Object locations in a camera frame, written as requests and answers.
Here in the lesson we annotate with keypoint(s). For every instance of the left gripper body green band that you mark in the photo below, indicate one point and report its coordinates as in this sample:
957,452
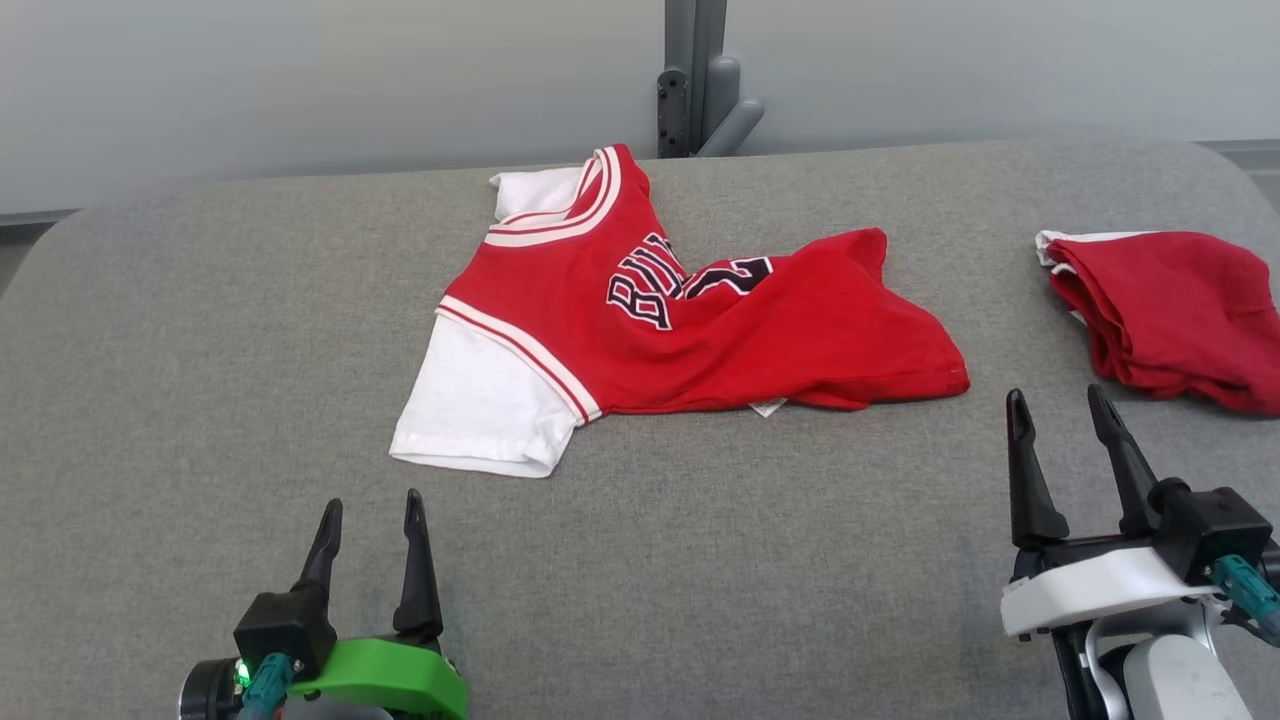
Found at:
400,675

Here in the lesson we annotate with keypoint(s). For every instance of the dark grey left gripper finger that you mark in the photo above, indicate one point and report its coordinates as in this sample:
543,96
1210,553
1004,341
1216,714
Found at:
418,590
322,560

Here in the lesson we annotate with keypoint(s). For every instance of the plain red garment white trim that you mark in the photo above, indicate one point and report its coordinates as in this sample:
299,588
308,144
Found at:
1180,310

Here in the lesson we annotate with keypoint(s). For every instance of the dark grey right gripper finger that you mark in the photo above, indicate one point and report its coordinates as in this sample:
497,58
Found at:
1130,480
1030,500

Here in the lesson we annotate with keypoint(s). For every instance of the red Bulls jersey white sleeves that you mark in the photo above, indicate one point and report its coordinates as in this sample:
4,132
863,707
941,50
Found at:
800,330

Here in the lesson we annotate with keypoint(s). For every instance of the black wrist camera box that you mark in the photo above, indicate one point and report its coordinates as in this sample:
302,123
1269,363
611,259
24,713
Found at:
285,630
1215,530

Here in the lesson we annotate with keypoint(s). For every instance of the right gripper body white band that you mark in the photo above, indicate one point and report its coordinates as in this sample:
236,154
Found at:
1100,590

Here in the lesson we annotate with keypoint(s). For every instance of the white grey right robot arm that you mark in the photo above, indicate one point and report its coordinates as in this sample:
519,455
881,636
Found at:
1180,680

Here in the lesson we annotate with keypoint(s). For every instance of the grey metal post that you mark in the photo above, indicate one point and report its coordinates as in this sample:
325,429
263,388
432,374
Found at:
695,30

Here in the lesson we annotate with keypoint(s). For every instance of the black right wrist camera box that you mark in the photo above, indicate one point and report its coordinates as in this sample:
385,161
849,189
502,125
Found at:
1215,530

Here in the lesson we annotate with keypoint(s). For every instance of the grey diagonal metal strut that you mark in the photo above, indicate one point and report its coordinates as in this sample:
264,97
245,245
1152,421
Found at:
735,120

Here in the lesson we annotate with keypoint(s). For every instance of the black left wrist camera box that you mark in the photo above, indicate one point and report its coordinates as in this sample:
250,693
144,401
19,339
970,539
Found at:
285,630

